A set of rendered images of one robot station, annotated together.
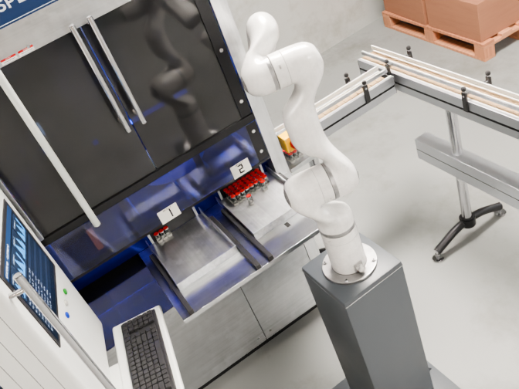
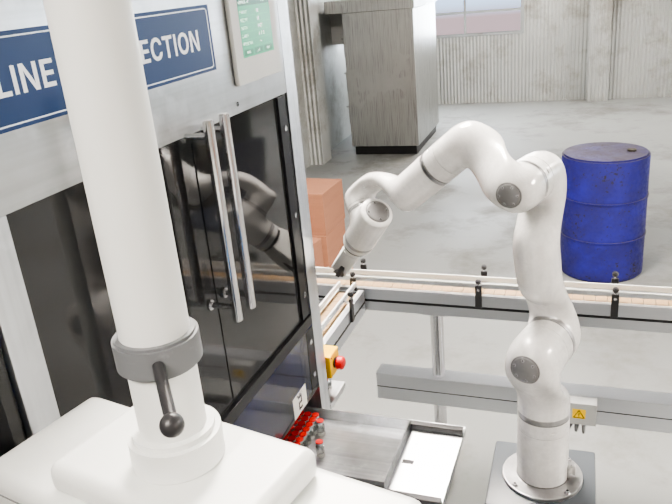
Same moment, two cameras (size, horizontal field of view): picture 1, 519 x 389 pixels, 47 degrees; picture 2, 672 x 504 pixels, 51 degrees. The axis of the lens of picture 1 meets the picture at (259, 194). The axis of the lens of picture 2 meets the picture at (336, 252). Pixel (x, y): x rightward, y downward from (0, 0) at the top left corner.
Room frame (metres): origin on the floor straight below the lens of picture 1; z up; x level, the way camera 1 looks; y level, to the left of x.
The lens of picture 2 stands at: (0.94, 1.19, 2.05)
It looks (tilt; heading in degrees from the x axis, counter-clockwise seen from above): 21 degrees down; 308
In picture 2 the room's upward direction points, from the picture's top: 5 degrees counter-clockwise
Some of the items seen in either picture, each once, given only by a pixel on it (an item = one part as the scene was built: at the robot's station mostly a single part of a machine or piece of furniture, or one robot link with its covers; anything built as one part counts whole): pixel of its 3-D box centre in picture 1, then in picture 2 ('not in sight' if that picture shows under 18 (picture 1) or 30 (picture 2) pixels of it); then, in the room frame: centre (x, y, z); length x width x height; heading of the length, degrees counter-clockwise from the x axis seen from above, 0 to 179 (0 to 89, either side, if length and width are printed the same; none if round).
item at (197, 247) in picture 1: (190, 246); not in sight; (1.84, 0.33, 0.90); 0.34 x 0.26 x 0.04; 17
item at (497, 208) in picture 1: (468, 225); not in sight; (2.16, -0.93, 0.07); 0.50 x 0.08 x 0.14; 107
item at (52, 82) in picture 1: (60, 137); (145, 332); (1.89, 0.54, 1.51); 0.47 x 0.01 x 0.59; 107
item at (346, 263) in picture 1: (343, 245); (542, 444); (1.46, -0.19, 0.95); 0.19 x 0.19 x 0.18
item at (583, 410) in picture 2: not in sight; (579, 410); (1.64, -1.02, 0.50); 0.12 x 0.05 x 0.09; 17
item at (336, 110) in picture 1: (327, 110); (316, 333); (2.35, -0.44, 0.92); 0.69 x 0.15 x 0.16; 107
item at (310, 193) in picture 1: (318, 201); (539, 375); (1.46, -0.16, 1.16); 0.19 x 0.12 x 0.24; 91
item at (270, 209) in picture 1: (261, 200); (336, 445); (1.94, 0.00, 0.90); 0.34 x 0.26 x 0.04; 17
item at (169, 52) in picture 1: (174, 73); (258, 239); (2.02, 0.11, 1.51); 0.43 x 0.01 x 0.59; 107
